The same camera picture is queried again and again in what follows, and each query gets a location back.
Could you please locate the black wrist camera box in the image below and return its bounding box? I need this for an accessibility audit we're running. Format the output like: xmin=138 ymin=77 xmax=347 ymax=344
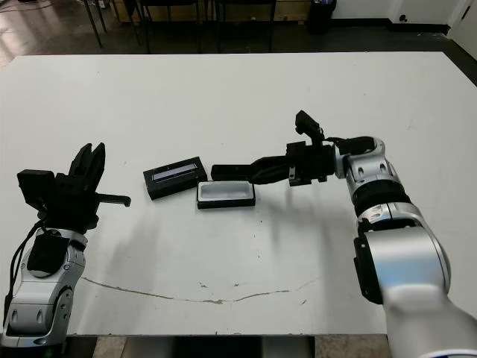
xmin=17 ymin=169 xmax=57 ymax=210
xmin=293 ymin=110 xmax=324 ymax=146

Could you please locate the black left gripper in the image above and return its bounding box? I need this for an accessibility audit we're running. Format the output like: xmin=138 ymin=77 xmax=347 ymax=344
xmin=39 ymin=142 xmax=132 ymax=234

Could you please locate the black box base white insert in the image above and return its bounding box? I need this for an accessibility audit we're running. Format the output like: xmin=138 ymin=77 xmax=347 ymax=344
xmin=196 ymin=180 xmax=256 ymax=210

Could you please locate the black trash bin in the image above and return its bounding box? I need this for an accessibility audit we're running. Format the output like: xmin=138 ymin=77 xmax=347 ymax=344
xmin=307 ymin=0 xmax=338 ymax=35

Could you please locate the slim black camera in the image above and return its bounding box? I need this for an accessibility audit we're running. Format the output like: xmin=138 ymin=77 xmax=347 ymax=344
xmin=210 ymin=163 xmax=258 ymax=180

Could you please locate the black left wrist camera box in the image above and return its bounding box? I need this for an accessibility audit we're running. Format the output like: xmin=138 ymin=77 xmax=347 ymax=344
xmin=17 ymin=169 xmax=57 ymax=210

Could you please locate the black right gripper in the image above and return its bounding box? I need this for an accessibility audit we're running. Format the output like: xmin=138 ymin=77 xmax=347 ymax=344
xmin=249 ymin=141 xmax=335 ymax=188

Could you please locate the white door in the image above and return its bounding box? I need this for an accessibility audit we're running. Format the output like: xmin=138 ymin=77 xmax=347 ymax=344
xmin=446 ymin=0 xmax=477 ymax=40

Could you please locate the thin floor cable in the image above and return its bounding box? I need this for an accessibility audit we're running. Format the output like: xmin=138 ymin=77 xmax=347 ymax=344
xmin=0 ymin=0 xmax=86 ymax=14

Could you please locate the black box lid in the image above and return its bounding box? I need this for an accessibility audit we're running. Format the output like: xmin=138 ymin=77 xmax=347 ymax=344
xmin=143 ymin=156 xmax=209 ymax=201

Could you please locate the black chair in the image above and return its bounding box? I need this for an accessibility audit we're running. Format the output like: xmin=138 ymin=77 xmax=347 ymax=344
xmin=139 ymin=0 xmax=204 ymax=53
xmin=215 ymin=0 xmax=277 ymax=53

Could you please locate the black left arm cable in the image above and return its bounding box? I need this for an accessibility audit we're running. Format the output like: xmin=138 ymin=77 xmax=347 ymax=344
xmin=2 ymin=219 xmax=44 ymax=310

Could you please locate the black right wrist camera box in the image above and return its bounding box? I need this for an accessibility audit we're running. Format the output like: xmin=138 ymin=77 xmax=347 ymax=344
xmin=293 ymin=110 xmax=324 ymax=146

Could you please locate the light wooden board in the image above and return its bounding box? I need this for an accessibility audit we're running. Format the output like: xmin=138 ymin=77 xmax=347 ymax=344
xmin=148 ymin=5 xmax=312 ymax=23

